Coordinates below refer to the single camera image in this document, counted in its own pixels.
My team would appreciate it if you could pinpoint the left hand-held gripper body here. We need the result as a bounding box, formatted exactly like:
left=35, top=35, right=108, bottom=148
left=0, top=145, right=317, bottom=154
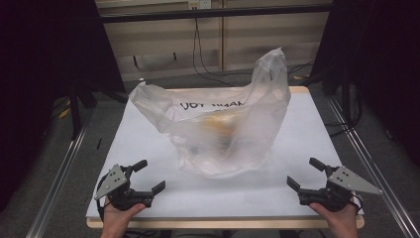
left=94, top=164, right=154, bottom=212

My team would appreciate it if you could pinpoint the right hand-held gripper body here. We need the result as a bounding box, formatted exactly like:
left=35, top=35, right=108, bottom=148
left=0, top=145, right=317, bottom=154
left=297, top=165, right=384, bottom=213

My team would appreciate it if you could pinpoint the translucent white plastic bag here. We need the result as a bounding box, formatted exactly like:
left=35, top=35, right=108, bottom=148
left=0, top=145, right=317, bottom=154
left=128, top=47, right=292, bottom=179

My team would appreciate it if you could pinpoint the person's right hand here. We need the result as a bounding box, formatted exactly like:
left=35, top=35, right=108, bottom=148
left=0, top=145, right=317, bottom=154
left=308, top=201, right=361, bottom=238

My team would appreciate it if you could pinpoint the person's left hand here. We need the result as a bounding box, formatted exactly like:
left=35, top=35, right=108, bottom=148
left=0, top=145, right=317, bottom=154
left=100, top=196, right=147, bottom=238

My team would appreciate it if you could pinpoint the black metal stand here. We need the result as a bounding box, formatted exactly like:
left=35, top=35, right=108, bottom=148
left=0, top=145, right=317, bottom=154
left=321, top=65, right=365, bottom=128
left=67, top=82, right=98, bottom=140

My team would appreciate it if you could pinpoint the yellow item inside bag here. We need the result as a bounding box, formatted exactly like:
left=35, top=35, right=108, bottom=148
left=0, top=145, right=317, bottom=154
left=201, top=111, right=240, bottom=140

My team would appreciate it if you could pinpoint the dark curtain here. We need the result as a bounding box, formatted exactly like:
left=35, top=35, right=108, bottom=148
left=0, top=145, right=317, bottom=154
left=0, top=0, right=127, bottom=212
left=310, top=0, right=420, bottom=168

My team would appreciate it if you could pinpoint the black horizontal bar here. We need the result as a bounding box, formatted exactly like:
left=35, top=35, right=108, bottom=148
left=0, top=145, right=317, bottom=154
left=99, top=3, right=334, bottom=24

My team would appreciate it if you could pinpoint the silver floor rail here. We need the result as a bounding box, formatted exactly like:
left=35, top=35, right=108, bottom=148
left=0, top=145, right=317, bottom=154
left=327, top=96, right=420, bottom=238
left=25, top=113, right=94, bottom=238

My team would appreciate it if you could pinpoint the black floor cable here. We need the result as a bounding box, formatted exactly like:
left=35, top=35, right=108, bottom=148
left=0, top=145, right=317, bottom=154
left=287, top=59, right=315, bottom=80

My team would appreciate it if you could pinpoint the black hanging cable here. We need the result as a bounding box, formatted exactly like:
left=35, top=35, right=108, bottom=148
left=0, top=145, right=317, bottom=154
left=191, top=18, right=254, bottom=87

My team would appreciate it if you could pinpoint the white wall socket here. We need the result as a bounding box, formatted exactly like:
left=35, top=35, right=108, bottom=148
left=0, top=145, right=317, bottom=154
left=187, top=0, right=212, bottom=10

